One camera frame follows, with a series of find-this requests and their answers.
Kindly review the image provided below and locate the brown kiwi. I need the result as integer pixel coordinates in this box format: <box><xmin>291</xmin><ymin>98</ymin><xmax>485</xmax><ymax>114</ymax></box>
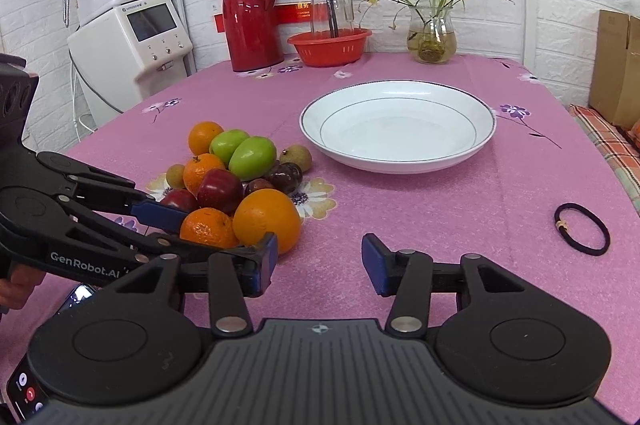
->
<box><xmin>165</xmin><ymin>164</ymin><xmax>184</xmax><ymax>189</ymax></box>
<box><xmin>279</xmin><ymin>145</ymin><xmax>314</xmax><ymax>173</ymax></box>

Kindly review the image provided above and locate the pink floral tablecloth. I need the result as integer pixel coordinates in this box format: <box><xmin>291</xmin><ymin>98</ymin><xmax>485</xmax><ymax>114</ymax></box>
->
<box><xmin>0</xmin><ymin>52</ymin><xmax>640</xmax><ymax>423</ymax></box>

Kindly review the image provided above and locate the mandarin orange front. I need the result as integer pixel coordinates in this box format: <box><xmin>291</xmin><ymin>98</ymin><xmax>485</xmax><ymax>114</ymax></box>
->
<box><xmin>179</xmin><ymin>208</ymin><xmax>239</xmax><ymax>249</ymax></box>

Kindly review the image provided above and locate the orange at back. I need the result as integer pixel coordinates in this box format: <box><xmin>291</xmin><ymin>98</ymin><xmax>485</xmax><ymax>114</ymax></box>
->
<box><xmin>188</xmin><ymin>121</ymin><xmax>224</xmax><ymax>156</ymax></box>

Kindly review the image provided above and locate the brown cardboard box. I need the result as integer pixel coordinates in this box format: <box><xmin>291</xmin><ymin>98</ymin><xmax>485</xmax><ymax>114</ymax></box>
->
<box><xmin>588</xmin><ymin>10</ymin><xmax>640</xmax><ymax>130</ymax></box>

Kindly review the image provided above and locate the red thermos jug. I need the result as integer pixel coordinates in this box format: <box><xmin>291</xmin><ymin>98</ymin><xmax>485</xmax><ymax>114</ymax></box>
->
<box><xmin>222</xmin><ymin>0</ymin><xmax>283</xmax><ymax>72</ymax></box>

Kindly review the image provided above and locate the green apple right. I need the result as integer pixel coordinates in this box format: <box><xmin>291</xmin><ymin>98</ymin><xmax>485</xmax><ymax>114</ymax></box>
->
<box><xmin>228</xmin><ymin>136</ymin><xmax>277</xmax><ymax>182</ymax></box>

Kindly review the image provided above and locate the smartphone on table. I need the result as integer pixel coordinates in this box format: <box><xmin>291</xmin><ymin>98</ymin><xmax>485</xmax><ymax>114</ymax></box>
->
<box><xmin>6</xmin><ymin>355</ymin><xmax>49</xmax><ymax>423</ymax></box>

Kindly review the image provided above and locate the mandarin orange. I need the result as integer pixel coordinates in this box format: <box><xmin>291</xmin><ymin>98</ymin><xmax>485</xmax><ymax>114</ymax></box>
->
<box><xmin>182</xmin><ymin>153</ymin><xmax>226</xmax><ymax>196</ymax></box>
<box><xmin>179</xmin><ymin>208</ymin><xmax>239</xmax><ymax>249</ymax></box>

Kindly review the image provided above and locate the red plastic basket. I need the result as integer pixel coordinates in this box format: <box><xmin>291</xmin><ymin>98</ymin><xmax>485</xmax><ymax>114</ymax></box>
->
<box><xmin>288</xmin><ymin>29</ymin><xmax>372</xmax><ymax>68</ymax></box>

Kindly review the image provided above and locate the red apple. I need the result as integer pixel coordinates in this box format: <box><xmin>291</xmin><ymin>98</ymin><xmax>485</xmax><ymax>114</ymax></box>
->
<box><xmin>196</xmin><ymin>170</ymin><xmax>244</xmax><ymax>216</ymax></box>

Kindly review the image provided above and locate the dark plum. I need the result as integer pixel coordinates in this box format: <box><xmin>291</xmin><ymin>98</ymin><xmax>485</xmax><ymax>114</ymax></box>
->
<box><xmin>264</xmin><ymin>162</ymin><xmax>303</xmax><ymax>196</ymax></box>
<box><xmin>244</xmin><ymin>178</ymin><xmax>273</xmax><ymax>197</ymax></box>

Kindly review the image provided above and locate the red plum small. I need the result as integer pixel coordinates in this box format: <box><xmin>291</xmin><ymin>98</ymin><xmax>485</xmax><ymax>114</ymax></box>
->
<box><xmin>160</xmin><ymin>189</ymin><xmax>200</xmax><ymax>213</ymax></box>

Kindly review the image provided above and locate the green apple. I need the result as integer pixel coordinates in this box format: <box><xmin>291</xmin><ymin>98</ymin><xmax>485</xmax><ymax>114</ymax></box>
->
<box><xmin>228</xmin><ymin>136</ymin><xmax>277</xmax><ymax>182</ymax></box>
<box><xmin>209</xmin><ymin>130</ymin><xmax>250</xmax><ymax>165</ymax></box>

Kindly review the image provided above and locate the black hair tie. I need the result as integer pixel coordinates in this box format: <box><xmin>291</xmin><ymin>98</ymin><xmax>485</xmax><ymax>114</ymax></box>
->
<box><xmin>553</xmin><ymin>202</ymin><xmax>612</xmax><ymax>257</ymax></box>

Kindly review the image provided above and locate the plaid cloth bench cover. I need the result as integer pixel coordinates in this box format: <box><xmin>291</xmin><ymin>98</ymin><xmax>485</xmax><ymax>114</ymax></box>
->
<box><xmin>568</xmin><ymin>104</ymin><xmax>639</xmax><ymax>212</ymax></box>

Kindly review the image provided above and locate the white water dispenser machine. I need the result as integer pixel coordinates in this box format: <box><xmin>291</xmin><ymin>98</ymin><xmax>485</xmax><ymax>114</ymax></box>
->
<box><xmin>67</xmin><ymin>0</ymin><xmax>195</xmax><ymax>127</ymax></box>

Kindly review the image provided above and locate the white ceramic plate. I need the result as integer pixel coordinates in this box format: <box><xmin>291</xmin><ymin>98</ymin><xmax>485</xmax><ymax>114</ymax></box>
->
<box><xmin>299</xmin><ymin>80</ymin><xmax>497</xmax><ymax>175</ymax></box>

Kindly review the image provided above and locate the clear glass pitcher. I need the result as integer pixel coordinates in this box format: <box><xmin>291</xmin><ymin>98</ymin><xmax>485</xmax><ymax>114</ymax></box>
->
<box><xmin>310</xmin><ymin>0</ymin><xmax>355</xmax><ymax>38</ymax></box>

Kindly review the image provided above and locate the person's left hand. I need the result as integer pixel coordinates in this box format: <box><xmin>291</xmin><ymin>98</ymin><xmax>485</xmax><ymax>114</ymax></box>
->
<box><xmin>0</xmin><ymin>263</ymin><xmax>46</xmax><ymax>310</ymax></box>

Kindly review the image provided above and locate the green apple left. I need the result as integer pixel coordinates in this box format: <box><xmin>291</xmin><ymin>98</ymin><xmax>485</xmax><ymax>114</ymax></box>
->
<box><xmin>209</xmin><ymin>130</ymin><xmax>250</xmax><ymax>165</ymax></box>

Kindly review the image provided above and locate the black straw in pitcher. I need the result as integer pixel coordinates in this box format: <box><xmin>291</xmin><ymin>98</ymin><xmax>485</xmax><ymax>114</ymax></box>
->
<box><xmin>326</xmin><ymin>0</ymin><xmax>338</xmax><ymax>38</ymax></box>

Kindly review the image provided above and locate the glass vase with flowers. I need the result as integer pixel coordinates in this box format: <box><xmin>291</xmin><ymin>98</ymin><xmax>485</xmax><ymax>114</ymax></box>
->
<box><xmin>357</xmin><ymin>0</ymin><xmax>516</xmax><ymax>66</ymax></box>

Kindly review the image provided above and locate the large orange front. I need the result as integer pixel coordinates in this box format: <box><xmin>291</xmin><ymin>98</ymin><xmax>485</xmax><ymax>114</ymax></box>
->
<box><xmin>232</xmin><ymin>189</ymin><xmax>302</xmax><ymax>255</ymax></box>

